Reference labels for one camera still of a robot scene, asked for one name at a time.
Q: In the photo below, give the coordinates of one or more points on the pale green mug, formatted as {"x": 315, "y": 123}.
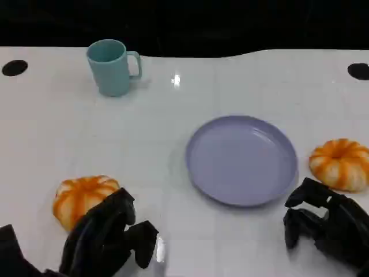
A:
{"x": 111, "y": 75}

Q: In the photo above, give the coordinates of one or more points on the lilac plate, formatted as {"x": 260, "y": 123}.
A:
{"x": 242, "y": 161}

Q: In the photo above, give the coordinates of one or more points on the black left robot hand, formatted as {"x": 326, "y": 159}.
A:
{"x": 98, "y": 231}

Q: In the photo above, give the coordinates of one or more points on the orange white toy bread roll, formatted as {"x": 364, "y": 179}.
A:
{"x": 80, "y": 196}
{"x": 340, "y": 170}

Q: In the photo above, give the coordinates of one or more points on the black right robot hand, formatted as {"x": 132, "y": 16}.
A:
{"x": 343, "y": 228}

